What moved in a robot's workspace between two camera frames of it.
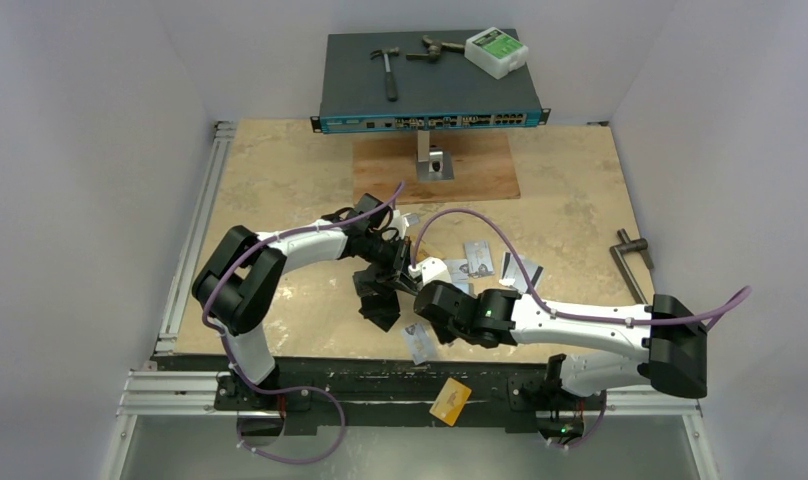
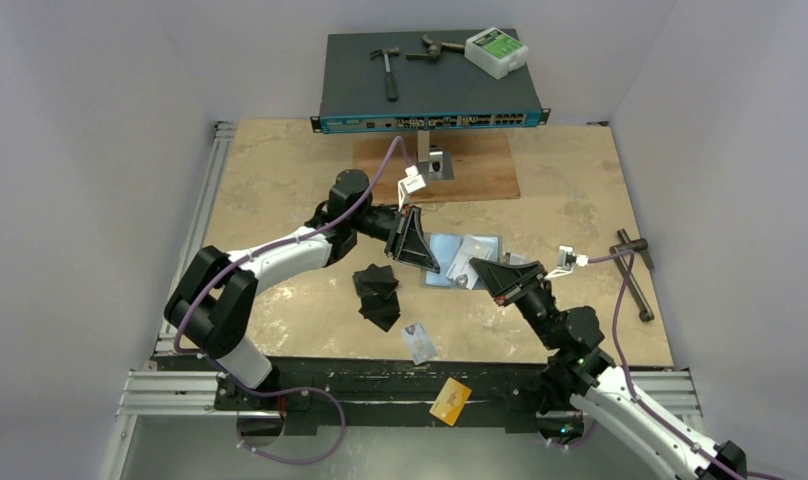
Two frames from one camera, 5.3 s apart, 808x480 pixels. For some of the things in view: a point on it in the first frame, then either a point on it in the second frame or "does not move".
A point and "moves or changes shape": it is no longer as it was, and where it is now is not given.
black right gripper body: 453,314 -> 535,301
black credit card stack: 379,301 does not move
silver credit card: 459,271 moves or changes shape
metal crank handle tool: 626,245 does not move
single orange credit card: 450,401 does not move
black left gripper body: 391,256 -> 387,227
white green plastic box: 495,52 does not move
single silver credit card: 419,340 does not move
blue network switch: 418,80 does not move
